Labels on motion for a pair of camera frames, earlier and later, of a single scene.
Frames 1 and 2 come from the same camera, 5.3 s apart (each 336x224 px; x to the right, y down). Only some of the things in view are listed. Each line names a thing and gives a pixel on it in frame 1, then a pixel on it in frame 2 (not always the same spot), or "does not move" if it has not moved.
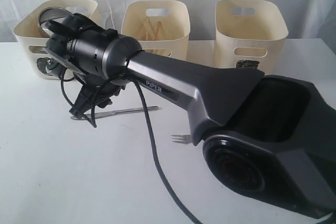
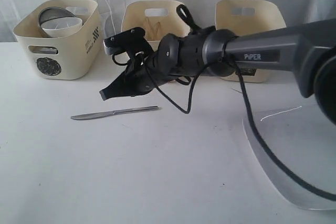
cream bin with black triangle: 159,26 does not move
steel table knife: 103,114 does not move
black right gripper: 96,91 -> 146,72
